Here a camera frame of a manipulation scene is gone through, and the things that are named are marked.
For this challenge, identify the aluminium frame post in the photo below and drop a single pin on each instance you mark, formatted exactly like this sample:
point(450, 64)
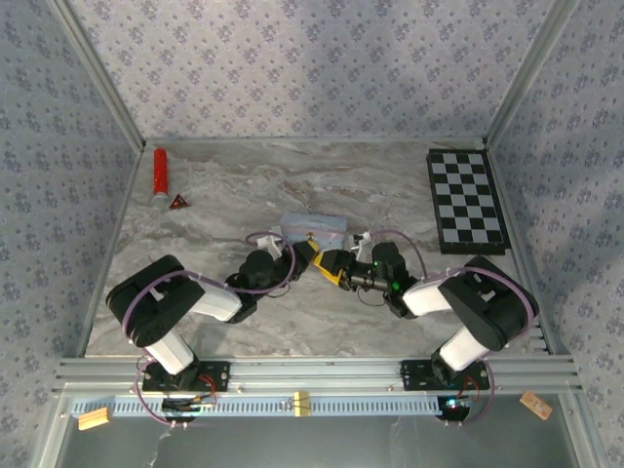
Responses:
point(529, 78)
point(102, 83)

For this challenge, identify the aluminium profile rail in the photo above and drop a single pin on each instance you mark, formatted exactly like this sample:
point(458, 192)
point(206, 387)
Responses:
point(317, 370)

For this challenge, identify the black white checkerboard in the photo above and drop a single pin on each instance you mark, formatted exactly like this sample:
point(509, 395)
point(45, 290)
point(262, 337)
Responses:
point(465, 200)

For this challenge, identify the small red triangle sign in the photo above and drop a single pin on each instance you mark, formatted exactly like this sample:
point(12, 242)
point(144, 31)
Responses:
point(178, 202)

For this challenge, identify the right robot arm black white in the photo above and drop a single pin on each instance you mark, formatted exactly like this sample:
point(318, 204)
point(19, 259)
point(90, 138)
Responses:
point(482, 302)

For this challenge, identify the orange printed tag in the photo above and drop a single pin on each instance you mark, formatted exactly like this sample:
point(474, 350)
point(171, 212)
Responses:
point(535, 405)

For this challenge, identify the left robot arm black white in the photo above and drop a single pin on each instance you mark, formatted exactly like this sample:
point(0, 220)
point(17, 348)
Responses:
point(161, 302)

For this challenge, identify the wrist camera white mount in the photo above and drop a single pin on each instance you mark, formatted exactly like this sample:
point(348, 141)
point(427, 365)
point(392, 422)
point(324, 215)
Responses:
point(267, 241)
point(358, 240)

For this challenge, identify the plain wooden block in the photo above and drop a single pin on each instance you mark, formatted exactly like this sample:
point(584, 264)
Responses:
point(94, 419)

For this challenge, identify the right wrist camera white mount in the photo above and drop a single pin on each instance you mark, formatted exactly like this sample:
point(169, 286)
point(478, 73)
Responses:
point(358, 240)

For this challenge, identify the red cylinder with grey end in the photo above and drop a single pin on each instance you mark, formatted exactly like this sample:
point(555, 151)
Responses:
point(160, 170)

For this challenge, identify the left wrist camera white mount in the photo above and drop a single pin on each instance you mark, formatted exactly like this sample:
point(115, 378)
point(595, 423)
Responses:
point(267, 241)

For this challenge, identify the blue cartoon dog tin box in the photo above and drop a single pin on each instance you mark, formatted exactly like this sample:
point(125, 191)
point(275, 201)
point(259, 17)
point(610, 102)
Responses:
point(314, 224)

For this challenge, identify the yellow block with black bands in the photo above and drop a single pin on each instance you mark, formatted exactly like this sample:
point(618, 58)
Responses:
point(302, 403)

